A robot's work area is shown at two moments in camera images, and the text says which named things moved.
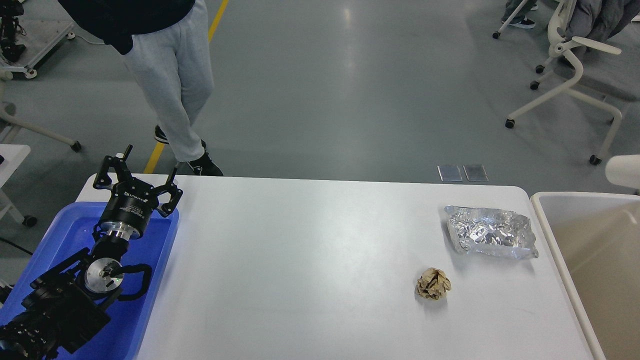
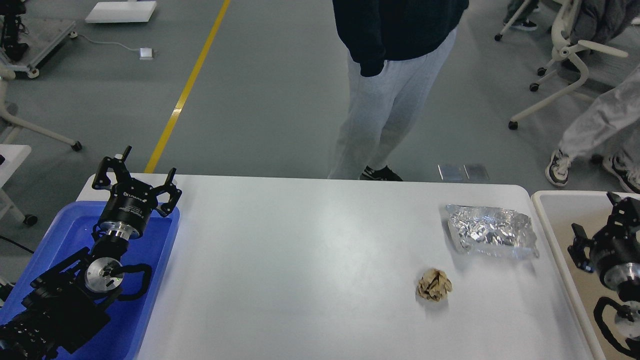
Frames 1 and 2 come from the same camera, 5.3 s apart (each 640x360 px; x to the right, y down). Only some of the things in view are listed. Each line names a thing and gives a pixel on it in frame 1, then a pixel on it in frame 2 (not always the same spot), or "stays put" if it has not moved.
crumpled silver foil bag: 481,229 stays put
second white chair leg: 496,34 stays put
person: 168,43 -> 396,49
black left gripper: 132,202 stays put
